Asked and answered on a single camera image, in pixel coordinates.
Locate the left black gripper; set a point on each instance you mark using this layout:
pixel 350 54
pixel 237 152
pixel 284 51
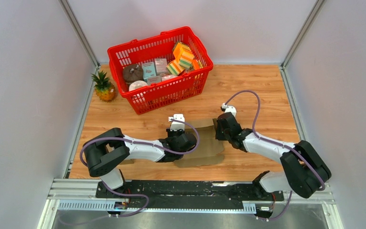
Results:
pixel 169 133

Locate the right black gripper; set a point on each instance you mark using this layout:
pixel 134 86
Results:
pixel 218 136

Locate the brown cardboard box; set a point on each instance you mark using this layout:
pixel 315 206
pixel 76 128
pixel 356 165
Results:
pixel 127 162

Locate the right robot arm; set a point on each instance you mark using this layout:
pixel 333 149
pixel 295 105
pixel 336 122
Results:
pixel 304 171

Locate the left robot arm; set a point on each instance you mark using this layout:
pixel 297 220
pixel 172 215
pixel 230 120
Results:
pixel 105 152

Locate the grey small box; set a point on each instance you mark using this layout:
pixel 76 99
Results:
pixel 161 66

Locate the teal small box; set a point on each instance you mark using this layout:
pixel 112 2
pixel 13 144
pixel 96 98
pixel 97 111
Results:
pixel 148 70

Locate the red plastic shopping basket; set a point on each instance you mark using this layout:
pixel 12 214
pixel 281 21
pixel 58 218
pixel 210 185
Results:
pixel 157 95

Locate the white round tin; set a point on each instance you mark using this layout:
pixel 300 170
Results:
pixel 137 84

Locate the striped sponge lower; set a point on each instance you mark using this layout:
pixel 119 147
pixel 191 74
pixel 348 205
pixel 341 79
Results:
pixel 174 68

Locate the orange sponge right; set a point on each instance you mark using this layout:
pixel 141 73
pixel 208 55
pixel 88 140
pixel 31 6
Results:
pixel 196 65

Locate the brown round item in basket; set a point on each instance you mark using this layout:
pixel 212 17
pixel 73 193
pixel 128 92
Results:
pixel 132 73

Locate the small pineapple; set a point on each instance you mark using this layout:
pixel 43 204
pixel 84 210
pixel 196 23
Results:
pixel 104 89

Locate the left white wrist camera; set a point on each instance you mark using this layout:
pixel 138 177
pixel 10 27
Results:
pixel 177 122

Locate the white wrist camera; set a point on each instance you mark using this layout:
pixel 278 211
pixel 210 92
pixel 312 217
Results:
pixel 228 109
pixel 177 122

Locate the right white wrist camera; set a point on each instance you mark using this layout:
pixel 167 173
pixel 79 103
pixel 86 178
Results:
pixel 228 109

